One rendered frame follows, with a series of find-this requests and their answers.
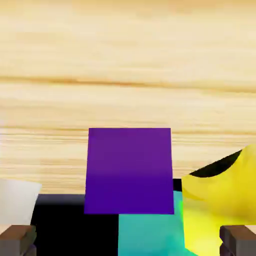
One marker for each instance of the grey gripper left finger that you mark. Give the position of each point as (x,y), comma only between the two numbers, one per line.
(17,243)

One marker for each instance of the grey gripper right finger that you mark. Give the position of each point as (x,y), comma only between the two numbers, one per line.
(239,243)

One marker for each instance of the small purple cube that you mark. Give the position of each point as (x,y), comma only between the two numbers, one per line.
(129,172)

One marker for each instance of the large white box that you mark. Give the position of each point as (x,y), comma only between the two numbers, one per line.
(16,202)

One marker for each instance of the large yellow box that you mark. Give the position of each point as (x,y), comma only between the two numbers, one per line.
(218,202)

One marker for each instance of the large black box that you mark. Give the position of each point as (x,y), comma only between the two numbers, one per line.
(76,230)

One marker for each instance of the large teal box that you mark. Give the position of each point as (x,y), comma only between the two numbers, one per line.
(150,234)

